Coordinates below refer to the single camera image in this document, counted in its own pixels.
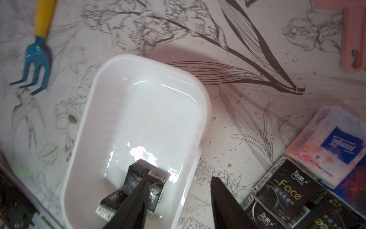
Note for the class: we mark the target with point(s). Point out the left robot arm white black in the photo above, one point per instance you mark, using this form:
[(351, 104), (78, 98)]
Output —
[(19, 208)]

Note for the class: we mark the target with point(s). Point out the blue garden fork yellow handle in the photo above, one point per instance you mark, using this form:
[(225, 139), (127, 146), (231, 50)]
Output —
[(38, 53)]

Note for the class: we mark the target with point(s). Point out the black sachet top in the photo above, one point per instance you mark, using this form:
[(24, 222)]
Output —
[(325, 211)]

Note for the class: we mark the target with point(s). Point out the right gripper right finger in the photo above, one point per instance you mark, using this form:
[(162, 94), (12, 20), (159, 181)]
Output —
[(227, 212)]

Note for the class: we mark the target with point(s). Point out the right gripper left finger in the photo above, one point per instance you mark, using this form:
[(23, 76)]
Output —
[(132, 214)]

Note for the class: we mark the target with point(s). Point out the pink blue floral tissue pack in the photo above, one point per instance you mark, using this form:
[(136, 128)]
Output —
[(331, 145)]

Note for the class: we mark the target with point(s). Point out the black sachet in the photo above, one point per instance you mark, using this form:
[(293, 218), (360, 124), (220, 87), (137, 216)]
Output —
[(325, 211), (156, 177), (261, 218), (285, 190)]

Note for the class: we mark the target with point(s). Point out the pink dustpan brush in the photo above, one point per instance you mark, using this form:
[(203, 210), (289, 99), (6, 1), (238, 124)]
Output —
[(353, 42)]

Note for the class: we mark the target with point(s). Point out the white oval storage box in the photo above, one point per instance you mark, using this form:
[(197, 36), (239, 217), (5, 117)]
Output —
[(137, 109)]

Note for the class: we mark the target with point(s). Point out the dark blue tissue pack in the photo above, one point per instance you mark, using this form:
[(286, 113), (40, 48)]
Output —
[(352, 190)]

